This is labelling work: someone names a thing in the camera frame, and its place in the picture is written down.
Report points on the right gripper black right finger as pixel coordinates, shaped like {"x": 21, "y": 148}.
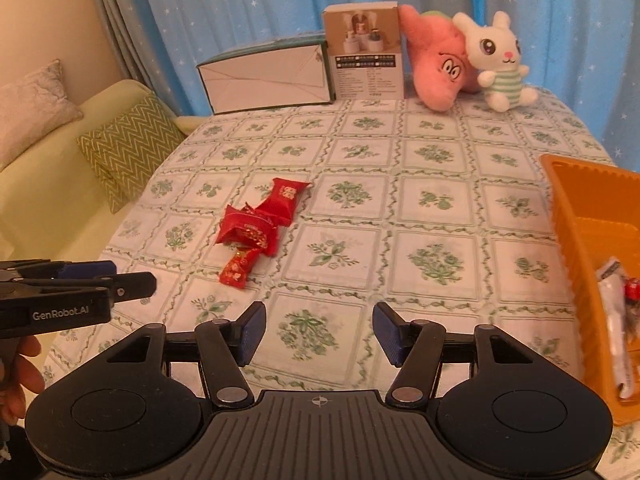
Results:
{"x": 415, "y": 348}

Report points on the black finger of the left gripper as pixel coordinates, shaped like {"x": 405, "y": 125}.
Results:
{"x": 32, "y": 269}
{"x": 112, "y": 288}

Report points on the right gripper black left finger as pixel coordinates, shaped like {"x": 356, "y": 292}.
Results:
{"x": 224, "y": 348}

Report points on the small red gold candy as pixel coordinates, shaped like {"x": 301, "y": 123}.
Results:
{"x": 237, "y": 270}

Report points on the red snack packet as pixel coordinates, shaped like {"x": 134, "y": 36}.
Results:
{"x": 249, "y": 228}

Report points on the red candy packet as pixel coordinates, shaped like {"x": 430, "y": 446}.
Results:
{"x": 281, "y": 203}

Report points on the white clear snack wrapper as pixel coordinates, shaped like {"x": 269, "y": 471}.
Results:
{"x": 611, "y": 281}

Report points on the person's left hand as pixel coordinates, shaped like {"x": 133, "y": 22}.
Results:
{"x": 23, "y": 376}

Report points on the pale yellow sofa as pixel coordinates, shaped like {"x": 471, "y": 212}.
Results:
{"x": 53, "y": 205}

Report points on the green zigzag cushion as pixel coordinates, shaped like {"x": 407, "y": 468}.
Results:
{"x": 125, "y": 152}

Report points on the beige cushion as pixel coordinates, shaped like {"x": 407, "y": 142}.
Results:
{"x": 31, "y": 108}

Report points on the green floral tablecloth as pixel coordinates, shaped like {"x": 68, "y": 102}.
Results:
{"x": 444, "y": 216}

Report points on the orange plastic tray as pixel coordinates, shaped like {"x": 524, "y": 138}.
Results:
{"x": 595, "y": 215}

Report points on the white flat cardboard box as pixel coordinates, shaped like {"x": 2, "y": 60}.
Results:
{"x": 277, "y": 73}

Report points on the pink starfish plush toy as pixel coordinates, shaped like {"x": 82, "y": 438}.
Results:
{"x": 439, "y": 63}

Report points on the white bunny plush toy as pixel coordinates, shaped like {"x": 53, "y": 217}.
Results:
{"x": 493, "y": 50}

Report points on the brown white product box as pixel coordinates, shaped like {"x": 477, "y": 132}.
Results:
{"x": 365, "y": 50}

